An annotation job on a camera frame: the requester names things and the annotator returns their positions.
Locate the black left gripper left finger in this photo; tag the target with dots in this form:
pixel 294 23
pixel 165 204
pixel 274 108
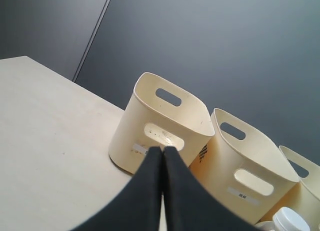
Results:
pixel 137 207

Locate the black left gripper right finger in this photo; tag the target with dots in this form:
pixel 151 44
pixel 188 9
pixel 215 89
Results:
pixel 188 206

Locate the clear plastic bottle white cap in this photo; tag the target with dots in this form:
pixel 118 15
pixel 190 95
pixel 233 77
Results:
pixel 286 219

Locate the middle cream plastic bin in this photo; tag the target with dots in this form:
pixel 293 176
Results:
pixel 243 168

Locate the cream plastic bin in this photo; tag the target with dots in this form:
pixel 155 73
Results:
pixel 160 114
pixel 304 197
pixel 243 168

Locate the left cream plastic bin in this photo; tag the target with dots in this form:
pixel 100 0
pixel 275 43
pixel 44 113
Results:
pixel 160 114

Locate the right cream plastic bin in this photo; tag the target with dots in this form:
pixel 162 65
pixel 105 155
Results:
pixel 304 197

